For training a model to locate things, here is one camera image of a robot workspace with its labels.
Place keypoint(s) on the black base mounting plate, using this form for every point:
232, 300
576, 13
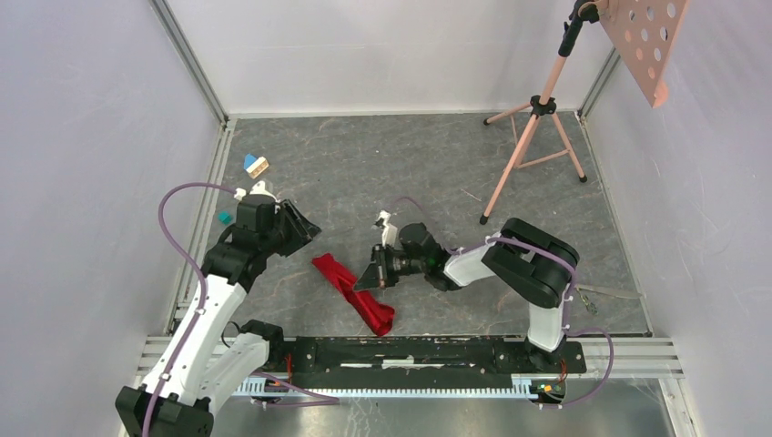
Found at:
421, 362

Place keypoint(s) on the red cloth napkin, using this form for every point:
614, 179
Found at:
377, 316

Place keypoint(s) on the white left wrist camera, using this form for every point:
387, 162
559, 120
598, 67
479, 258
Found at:
261, 193

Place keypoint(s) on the white slotted cable duct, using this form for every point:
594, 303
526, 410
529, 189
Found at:
516, 389

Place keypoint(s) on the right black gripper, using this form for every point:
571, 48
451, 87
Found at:
377, 274

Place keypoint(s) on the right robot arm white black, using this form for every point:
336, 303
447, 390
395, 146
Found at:
536, 265

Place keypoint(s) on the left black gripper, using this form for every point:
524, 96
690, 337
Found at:
302, 229

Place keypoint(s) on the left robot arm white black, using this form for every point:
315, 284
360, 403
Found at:
184, 391

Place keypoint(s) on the pink tripod stand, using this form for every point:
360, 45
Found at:
543, 104

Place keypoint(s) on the pink perforated board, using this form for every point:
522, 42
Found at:
643, 33

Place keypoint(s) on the blue white toy block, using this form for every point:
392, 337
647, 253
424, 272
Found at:
254, 166

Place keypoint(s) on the iridescent spoon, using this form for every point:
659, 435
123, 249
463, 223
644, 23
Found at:
588, 303

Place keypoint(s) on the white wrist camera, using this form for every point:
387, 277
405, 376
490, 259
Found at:
389, 232
261, 193

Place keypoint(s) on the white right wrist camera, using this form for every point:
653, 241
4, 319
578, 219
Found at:
389, 232

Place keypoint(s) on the teal toy cube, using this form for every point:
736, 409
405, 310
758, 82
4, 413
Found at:
225, 218

